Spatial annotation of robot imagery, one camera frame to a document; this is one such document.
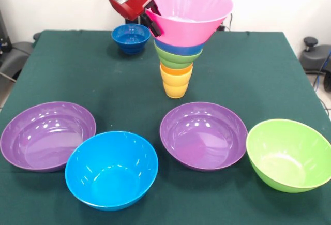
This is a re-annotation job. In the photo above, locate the small light blue bowl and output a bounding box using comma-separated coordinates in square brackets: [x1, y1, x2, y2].
[154, 38, 204, 57]

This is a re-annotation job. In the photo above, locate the large blue bowl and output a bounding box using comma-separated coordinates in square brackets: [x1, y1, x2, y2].
[65, 130, 159, 211]

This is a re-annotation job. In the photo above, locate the purple bowl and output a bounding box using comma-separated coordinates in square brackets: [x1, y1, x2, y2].
[0, 101, 97, 173]
[160, 101, 249, 172]

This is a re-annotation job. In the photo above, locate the black knobbed equipment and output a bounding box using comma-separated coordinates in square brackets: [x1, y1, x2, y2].
[303, 36, 331, 94]

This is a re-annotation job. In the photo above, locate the small dark blue bowl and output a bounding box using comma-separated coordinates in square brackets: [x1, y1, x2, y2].
[112, 24, 152, 55]

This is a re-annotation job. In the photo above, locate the dark green table cloth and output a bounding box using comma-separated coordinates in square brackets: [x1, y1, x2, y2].
[0, 30, 331, 225]

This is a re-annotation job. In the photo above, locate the orange cup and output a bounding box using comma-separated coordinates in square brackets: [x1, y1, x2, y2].
[160, 62, 193, 76]

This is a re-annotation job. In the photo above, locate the small green bowl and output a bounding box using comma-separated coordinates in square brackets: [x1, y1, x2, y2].
[155, 45, 203, 70]

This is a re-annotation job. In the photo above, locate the black chair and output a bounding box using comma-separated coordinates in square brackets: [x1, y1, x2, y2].
[0, 10, 42, 81]

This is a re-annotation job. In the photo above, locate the large pink bowl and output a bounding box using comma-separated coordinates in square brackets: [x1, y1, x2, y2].
[145, 0, 234, 47]

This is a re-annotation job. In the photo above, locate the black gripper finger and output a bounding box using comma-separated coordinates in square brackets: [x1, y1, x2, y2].
[153, 1, 163, 18]
[142, 12, 164, 37]

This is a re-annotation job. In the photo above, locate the large green bowl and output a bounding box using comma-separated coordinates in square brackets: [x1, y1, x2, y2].
[246, 119, 331, 193]

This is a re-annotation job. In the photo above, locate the yellow cup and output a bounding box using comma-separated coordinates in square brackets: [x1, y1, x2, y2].
[160, 69, 193, 99]

